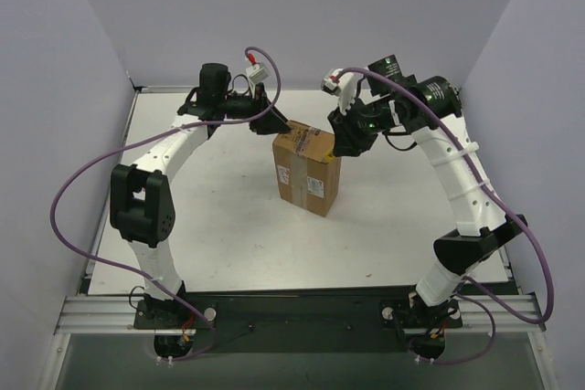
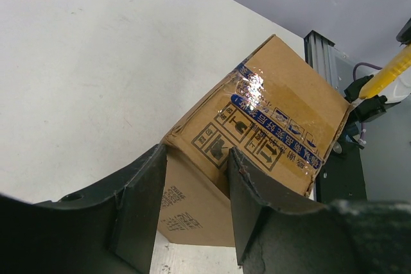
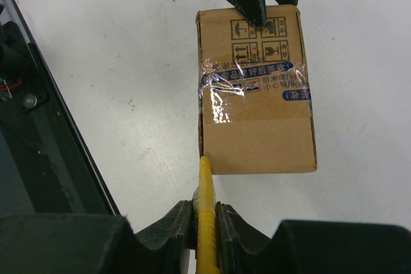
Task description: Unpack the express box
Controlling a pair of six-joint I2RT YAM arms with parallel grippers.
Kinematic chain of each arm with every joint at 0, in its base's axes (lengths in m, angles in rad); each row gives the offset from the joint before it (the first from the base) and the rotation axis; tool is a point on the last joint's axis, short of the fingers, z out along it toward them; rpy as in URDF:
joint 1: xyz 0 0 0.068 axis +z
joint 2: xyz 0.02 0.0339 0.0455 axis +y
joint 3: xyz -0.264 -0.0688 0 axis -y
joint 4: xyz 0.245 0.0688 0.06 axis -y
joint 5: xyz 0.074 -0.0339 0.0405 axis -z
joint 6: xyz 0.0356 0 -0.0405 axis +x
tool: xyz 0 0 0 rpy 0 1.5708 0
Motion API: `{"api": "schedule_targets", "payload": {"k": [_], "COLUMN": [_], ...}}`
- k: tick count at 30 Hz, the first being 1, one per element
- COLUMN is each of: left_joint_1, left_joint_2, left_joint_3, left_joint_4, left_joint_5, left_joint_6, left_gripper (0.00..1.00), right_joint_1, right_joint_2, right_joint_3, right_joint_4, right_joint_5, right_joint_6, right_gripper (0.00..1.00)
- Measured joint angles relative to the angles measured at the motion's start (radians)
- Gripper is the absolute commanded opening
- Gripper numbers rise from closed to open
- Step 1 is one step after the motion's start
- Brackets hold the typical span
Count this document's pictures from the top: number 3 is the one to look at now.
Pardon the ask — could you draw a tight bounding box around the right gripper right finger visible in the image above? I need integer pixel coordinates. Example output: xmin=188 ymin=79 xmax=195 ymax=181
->
xmin=216 ymin=203 xmax=410 ymax=273

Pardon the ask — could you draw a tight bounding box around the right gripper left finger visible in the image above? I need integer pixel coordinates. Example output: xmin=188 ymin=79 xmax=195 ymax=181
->
xmin=1 ymin=200 xmax=193 ymax=273

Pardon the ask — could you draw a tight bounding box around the yellow utility knife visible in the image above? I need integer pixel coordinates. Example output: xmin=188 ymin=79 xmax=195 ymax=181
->
xmin=192 ymin=156 xmax=221 ymax=273

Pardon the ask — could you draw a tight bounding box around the brown cardboard express box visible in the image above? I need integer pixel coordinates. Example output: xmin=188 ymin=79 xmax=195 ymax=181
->
xmin=196 ymin=5 xmax=317 ymax=175

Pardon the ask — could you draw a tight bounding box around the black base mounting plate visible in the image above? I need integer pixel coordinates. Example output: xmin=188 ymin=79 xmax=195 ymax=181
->
xmin=1 ymin=0 xmax=119 ymax=215

